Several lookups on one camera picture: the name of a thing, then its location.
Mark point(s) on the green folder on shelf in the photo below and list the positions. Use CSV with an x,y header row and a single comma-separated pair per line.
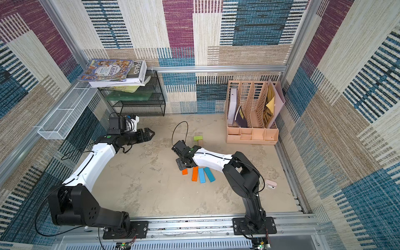
x,y
126,96

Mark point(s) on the light blue block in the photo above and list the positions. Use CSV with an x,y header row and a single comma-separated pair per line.
x,y
202,175

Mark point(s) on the yellow paper in organizer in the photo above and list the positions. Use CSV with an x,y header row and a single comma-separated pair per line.
x,y
270,105

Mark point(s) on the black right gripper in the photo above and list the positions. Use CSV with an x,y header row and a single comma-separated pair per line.
x,y
182,153

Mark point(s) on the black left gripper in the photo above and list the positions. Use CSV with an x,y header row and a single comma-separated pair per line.
x,y
140,138

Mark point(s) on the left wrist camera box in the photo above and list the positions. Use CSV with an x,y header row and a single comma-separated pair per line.
x,y
123,124

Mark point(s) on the dark notebook in organizer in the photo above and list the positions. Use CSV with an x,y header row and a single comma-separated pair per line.
x,y
240,118

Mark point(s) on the pink desk file organizer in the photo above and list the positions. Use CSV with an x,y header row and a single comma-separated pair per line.
x,y
253,96

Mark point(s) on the pink stapler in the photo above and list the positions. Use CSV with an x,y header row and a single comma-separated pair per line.
x,y
270,184

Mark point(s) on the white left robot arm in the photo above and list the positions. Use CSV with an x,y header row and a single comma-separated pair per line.
x,y
72,203

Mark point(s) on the white wire mesh basket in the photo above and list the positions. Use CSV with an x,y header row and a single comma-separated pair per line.
x,y
65,116

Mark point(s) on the black wire mesh shelf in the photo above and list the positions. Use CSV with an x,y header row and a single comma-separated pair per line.
x,y
155,106

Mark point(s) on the teal block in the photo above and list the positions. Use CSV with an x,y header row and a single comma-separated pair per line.
x,y
209,174

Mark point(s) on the colourful illustrated book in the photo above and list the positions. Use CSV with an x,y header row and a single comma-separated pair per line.
x,y
107,70

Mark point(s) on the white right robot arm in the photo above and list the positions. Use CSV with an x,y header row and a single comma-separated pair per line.
x,y
242,176

